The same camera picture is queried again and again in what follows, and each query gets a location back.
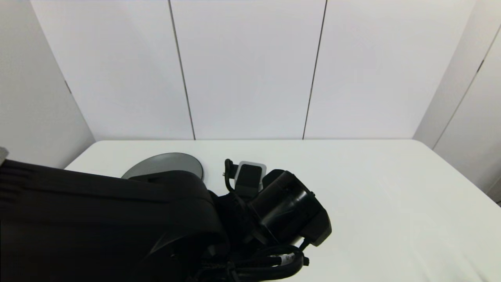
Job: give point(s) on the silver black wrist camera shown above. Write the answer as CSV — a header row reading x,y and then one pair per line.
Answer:
x,y
250,174

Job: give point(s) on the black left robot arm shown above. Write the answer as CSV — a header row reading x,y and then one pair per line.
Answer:
x,y
98,227

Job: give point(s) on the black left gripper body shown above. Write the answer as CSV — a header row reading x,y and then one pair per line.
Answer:
x,y
235,215

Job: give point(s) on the round dark gray plate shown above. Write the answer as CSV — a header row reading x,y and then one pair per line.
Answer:
x,y
168,164

